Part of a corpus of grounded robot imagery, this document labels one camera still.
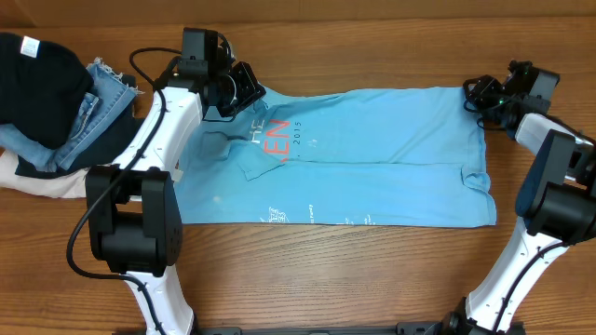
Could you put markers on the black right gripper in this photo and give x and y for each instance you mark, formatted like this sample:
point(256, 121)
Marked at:
point(483, 87)

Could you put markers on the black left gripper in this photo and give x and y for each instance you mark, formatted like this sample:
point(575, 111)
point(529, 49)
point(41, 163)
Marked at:
point(250, 89)

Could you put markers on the light blue printed t-shirt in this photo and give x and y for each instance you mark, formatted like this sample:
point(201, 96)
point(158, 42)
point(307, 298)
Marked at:
point(409, 157)

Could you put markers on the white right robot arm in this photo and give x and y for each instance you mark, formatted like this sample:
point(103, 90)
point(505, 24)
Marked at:
point(555, 206)

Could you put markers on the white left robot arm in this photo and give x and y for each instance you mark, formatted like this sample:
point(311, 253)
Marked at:
point(133, 216)

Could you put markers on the blue denim jeans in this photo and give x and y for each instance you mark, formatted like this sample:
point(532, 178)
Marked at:
point(107, 100)

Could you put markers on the dark navy folded garment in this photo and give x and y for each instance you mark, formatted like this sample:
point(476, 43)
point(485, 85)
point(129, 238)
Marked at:
point(117, 137)

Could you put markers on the beige folded cloth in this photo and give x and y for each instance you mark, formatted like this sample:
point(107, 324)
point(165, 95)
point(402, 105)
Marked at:
point(69, 184)

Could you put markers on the black folded garment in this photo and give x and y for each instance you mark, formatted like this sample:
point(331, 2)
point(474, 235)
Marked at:
point(42, 87)

